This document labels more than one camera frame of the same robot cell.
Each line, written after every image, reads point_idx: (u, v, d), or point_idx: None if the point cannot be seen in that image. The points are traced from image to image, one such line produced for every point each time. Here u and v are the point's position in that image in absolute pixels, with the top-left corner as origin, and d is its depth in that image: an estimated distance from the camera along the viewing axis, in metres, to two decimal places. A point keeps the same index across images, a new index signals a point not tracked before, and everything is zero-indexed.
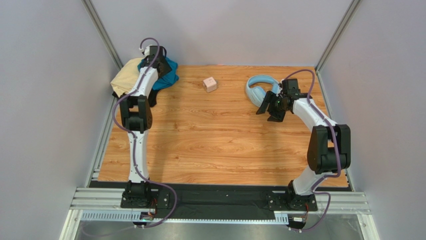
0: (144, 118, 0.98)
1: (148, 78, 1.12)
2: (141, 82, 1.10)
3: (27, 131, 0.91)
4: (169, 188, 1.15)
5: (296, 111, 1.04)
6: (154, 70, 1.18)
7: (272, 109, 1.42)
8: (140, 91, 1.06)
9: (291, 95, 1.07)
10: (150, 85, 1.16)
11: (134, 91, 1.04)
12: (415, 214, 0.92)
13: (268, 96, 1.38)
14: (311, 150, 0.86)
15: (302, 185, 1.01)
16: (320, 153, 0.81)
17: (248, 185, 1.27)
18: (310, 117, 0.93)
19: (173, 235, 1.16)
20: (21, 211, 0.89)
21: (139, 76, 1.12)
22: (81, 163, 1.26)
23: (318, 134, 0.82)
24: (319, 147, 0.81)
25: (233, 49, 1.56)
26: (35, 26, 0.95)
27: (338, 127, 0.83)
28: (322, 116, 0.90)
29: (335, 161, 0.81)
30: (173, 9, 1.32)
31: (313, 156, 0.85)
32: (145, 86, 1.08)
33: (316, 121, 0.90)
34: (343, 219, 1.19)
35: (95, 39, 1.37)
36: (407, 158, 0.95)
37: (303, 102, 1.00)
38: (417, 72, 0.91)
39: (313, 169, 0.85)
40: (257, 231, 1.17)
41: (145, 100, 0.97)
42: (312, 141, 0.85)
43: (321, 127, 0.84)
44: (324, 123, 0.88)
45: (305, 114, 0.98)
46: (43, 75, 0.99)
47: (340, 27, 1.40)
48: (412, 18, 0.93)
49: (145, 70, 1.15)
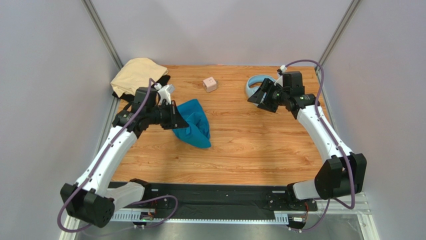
0: (95, 221, 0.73)
1: (113, 154, 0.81)
2: (99, 161, 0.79)
3: (27, 130, 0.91)
4: (166, 196, 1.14)
5: (302, 121, 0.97)
6: (127, 137, 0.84)
7: (268, 100, 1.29)
8: (95, 178, 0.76)
9: (296, 99, 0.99)
10: (121, 156, 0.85)
11: (83, 182, 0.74)
12: (415, 215, 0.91)
13: (265, 85, 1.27)
14: (323, 179, 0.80)
15: (304, 192, 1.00)
16: (333, 187, 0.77)
17: (247, 186, 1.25)
18: (322, 139, 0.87)
19: (173, 235, 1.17)
20: (20, 211, 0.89)
21: (103, 147, 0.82)
22: (81, 163, 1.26)
23: (333, 171, 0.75)
24: (333, 182, 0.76)
25: (232, 49, 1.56)
26: (34, 26, 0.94)
27: (354, 160, 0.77)
28: (335, 141, 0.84)
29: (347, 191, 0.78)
30: (173, 9, 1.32)
31: (324, 185, 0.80)
32: (103, 171, 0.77)
33: (329, 148, 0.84)
34: (343, 219, 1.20)
35: (95, 39, 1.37)
36: (408, 158, 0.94)
37: (312, 115, 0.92)
38: (417, 71, 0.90)
39: (324, 198, 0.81)
40: (257, 231, 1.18)
41: (94, 200, 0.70)
42: (324, 172, 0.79)
43: (337, 161, 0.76)
44: (337, 151, 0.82)
45: (314, 131, 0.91)
46: (43, 75, 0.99)
47: (340, 27, 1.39)
48: (413, 17, 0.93)
49: (111, 140, 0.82)
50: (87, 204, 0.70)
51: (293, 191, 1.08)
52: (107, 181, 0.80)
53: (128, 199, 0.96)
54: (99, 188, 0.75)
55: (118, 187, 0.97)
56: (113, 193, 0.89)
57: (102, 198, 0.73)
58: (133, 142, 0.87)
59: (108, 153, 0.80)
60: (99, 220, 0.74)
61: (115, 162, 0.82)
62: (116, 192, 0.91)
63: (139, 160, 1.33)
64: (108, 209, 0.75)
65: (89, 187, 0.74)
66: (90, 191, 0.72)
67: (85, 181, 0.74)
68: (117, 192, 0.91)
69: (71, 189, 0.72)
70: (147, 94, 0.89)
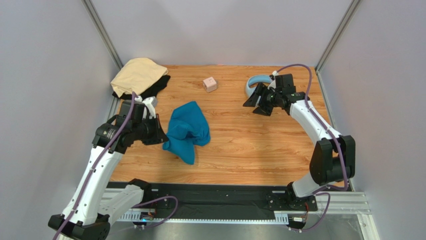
0: None
1: (97, 179, 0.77)
2: (83, 189, 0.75)
3: (27, 130, 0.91)
4: (165, 196, 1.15)
5: (295, 116, 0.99)
6: (109, 159, 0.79)
7: (263, 103, 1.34)
8: (81, 208, 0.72)
9: (287, 96, 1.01)
10: (107, 178, 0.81)
11: (69, 215, 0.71)
12: (415, 215, 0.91)
13: (259, 88, 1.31)
14: (315, 164, 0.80)
15: (303, 189, 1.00)
16: (326, 170, 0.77)
17: (247, 186, 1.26)
18: (312, 127, 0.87)
19: (173, 235, 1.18)
20: (20, 211, 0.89)
21: (85, 174, 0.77)
22: (81, 163, 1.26)
23: (323, 150, 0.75)
24: (324, 163, 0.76)
25: (233, 49, 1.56)
26: (34, 27, 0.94)
27: (343, 140, 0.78)
28: (324, 127, 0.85)
29: (341, 173, 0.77)
30: (173, 9, 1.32)
31: (317, 170, 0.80)
32: (88, 200, 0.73)
33: (319, 132, 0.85)
34: (343, 219, 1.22)
35: (95, 39, 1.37)
36: (408, 159, 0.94)
37: (302, 107, 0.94)
38: (418, 72, 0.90)
39: (319, 184, 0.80)
40: (257, 230, 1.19)
41: (83, 232, 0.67)
42: (316, 156, 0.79)
43: (326, 141, 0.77)
44: (327, 135, 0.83)
45: (305, 121, 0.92)
46: (43, 75, 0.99)
47: (340, 27, 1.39)
48: (413, 17, 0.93)
49: (92, 165, 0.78)
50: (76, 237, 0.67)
51: (293, 189, 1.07)
52: (96, 208, 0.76)
53: (126, 207, 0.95)
54: (87, 217, 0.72)
55: (114, 197, 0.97)
56: (109, 206, 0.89)
57: (92, 227, 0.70)
58: (118, 161, 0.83)
59: (91, 179, 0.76)
60: None
61: (101, 185, 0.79)
62: (112, 204, 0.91)
63: (139, 160, 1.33)
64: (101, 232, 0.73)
65: (76, 219, 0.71)
66: (77, 224, 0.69)
67: (71, 214, 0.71)
68: (113, 204, 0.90)
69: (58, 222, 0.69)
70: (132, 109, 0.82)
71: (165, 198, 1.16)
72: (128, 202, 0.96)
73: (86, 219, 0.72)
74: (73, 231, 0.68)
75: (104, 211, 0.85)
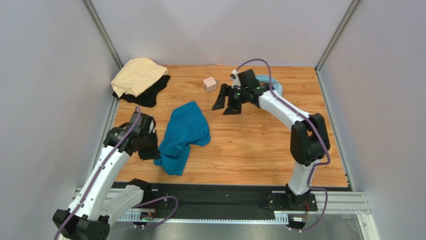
0: None
1: (105, 176, 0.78)
2: (91, 185, 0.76)
3: (27, 130, 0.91)
4: (165, 196, 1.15)
5: (264, 107, 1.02)
6: (119, 157, 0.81)
7: (231, 103, 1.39)
8: (87, 203, 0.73)
9: (253, 90, 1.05)
10: (114, 177, 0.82)
11: (75, 208, 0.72)
12: (415, 215, 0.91)
13: (224, 90, 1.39)
14: (294, 145, 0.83)
15: (298, 184, 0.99)
16: (306, 151, 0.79)
17: (247, 185, 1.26)
18: (283, 113, 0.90)
19: (173, 235, 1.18)
20: (20, 211, 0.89)
21: (94, 170, 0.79)
22: (81, 163, 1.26)
23: (298, 130, 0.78)
24: (303, 142, 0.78)
25: (233, 49, 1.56)
26: (34, 26, 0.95)
27: (313, 118, 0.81)
28: (294, 110, 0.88)
29: (320, 148, 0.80)
30: (173, 9, 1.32)
31: (298, 151, 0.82)
32: (95, 195, 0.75)
33: (291, 117, 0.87)
34: (343, 219, 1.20)
35: (95, 39, 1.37)
36: (408, 158, 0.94)
37: (270, 97, 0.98)
38: (417, 71, 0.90)
39: (303, 163, 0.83)
40: (257, 230, 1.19)
41: (88, 226, 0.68)
42: (294, 139, 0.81)
43: (299, 123, 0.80)
44: (298, 117, 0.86)
45: (275, 110, 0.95)
46: (43, 74, 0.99)
47: (340, 27, 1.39)
48: (412, 17, 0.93)
49: (102, 162, 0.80)
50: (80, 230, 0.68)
51: (290, 189, 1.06)
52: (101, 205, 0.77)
53: (125, 208, 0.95)
54: (92, 212, 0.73)
55: (113, 198, 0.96)
56: (109, 207, 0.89)
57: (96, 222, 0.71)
58: (126, 161, 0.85)
59: (100, 176, 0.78)
60: None
61: (109, 182, 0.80)
62: (111, 205, 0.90)
63: (139, 160, 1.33)
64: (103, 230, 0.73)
65: (81, 213, 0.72)
66: (82, 217, 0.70)
67: (77, 207, 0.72)
68: (113, 205, 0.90)
69: (62, 215, 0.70)
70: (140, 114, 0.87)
71: (165, 198, 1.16)
72: (127, 203, 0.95)
73: (91, 214, 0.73)
74: (78, 224, 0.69)
75: (104, 212, 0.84)
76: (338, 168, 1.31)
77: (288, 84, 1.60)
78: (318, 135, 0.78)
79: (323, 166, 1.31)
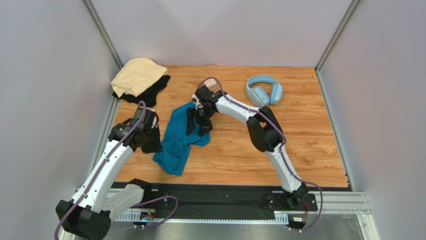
0: (90, 235, 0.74)
1: (109, 169, 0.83)
2: (95, 177, 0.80)
3: (27, 130, 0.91)
4: (163, 196, 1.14)
5: (222, 111, 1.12)
6: (123, 151, 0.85)
7: (198, 120, 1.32)
8: (91, 194, 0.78)
9: (208, 99, 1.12)
10: (117, 170, 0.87)
11: (79, 198, 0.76)
12: (415, 215, 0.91)
13: (190, 113, 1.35)
14: (254, 137, 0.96)
15: (284, 178, 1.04)
16: (263, 137, 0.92)
17: (247, 186, 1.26)
18: (238, 112, 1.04)
19: (174, 235, 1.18)
20: (20, 211, 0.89)
21: (99, 162, 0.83)
22: (81, 163, 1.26)
23: (252, 124, 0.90)
24: (259, 133, 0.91)
25: (233, 49, 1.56)
26: (34, 27, 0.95)
27: (263, 110, 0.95)
28: (246, 108, 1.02)
29: (276, 134, 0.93)
30: (173, 9, 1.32)
31: (258, 141, 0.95)
32: (98, 186, 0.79)
33: (244, 114, 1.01)
34: (343, 219, 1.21)
35: (95, 39, 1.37)
36: (408, 158, 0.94)
37: (224, 101, 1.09)
38: (417, 71, 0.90)
39: (265, 150, 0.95)
40: (257, 231, 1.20)
41: (90, 217, 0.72)
42: (251, 132, 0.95)
43: (252, 117, 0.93)
44: (251, 113, 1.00)
45: (231, 111, 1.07)
46: (43, 74, 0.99)
47: (341, 27, 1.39)
48: (413, 17, 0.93)
49: (107, 155, 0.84)
50: (82, 221, 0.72)
51: (285, 190, 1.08)
52: (103, 196, 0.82)
53: (126, 206, 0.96)
54: (95, 203, 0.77)
55: (115, 194, 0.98)
56: (110, 203, 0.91)
57: (98, 215, 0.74)
58: (129, 156, 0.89)
59: (104, 168, 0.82)
60: (94, 235, 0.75)
61: (112, 175, 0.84)
62: (112, 201, 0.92)
63: (139, 160, 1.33)
64: (103, 224, 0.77)
65: (84, 204, 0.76)
66: (86, 208, 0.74)
67: (81, 198, 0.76)
68: (114, 202, 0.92)
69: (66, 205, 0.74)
70: (145, 110, 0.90)
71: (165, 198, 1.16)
72: (128, 200, 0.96)
73: (94, 205, 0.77)
74: (81, 215, 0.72)
75: (105, 208, 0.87)
76: (338, 168, 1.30)
77: (288, 84, 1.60)
78: (270, 123, 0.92)
79: (323, 166, 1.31)
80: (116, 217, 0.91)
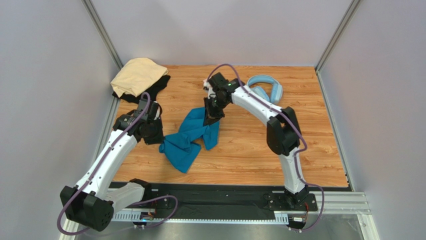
0: (93, 222, 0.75)
1: (114, 156, 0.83)
2: (99, 164, 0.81)
3: (27, 130, 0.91)
4: (163, 195, 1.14)
5: (237, 103, 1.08)
6: (128, 140, 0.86)
7: (212, 111, 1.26)
8: (96, 180, 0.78)
9: (224, 87, 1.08)
10: (121, 159, 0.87)
11: (83, 185, 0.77)
12: (415, 215, 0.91)
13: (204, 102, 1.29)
14: (271, 138, 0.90)
15: (292, 181, 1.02)
16: (281, 140, 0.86)
17: (247, 186, 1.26)
18: (257, 109, 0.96)
19: (173, 235, 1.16)
20: (19, 211, 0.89)
21: (103, 150, 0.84)
22: (81, 162, 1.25)
23: (274, 126, 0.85)
24: (279, 135, 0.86)
25: (233, 49, 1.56)
26: (34, 28, 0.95)
27: (286, 112, 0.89)
28: (267, 106, 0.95)
29: (295, 138, 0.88)
30: (173, 9, 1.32)
31: (274, 142, 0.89)
32: (103, 173, 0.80)
33: (264, 113, 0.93)
34: (343, 219, 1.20)
35: (95, 39, 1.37)
36: (408, 158, 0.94)
37: (242, 94, 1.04)
38: (417, 71, 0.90)
39: (280, 153, 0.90)
40: (257, 231, 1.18)
41: (95, 203, 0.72)
42: (270, 132, 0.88)
43: (273, 118, 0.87)
44: (271, 112, 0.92)
45: (249, 106, 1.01)
46: (43, 74, 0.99)
47: (340, 27, 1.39)
48: (412, 17, 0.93)
49: (111, 143, 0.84)
50: (87, 206, 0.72)
51: (288, 190, 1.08)
52: (108, 183, 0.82)
53: (128, 201, 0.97)
54: (99, 190, 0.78)
55: (116, 190, 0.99)
56: (112, 196, 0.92)
57: (102, 201, 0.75)
58: (133, 145, 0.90)
59: (108, 156, 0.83)
60: (97, 222, 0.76)
61: (116, 163, 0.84)
62: (115, 194, 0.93)
63: (139, 160, 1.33)
64: (106, 211, 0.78)
65: (88, 190, 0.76)
66: (90, 193, 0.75)
67: (85, 184, 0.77)
68: (116, 195, 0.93)
69: (71, 191, 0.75)
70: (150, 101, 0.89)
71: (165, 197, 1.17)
72: (130, 195, 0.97)
73: (98, 191, 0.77)
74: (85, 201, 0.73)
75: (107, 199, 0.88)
76: (338, 168, 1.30)
77: (288, 84, 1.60)
78: (292, 125, 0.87)
79: (323, 166, 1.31)
80: (117, 211, 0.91)
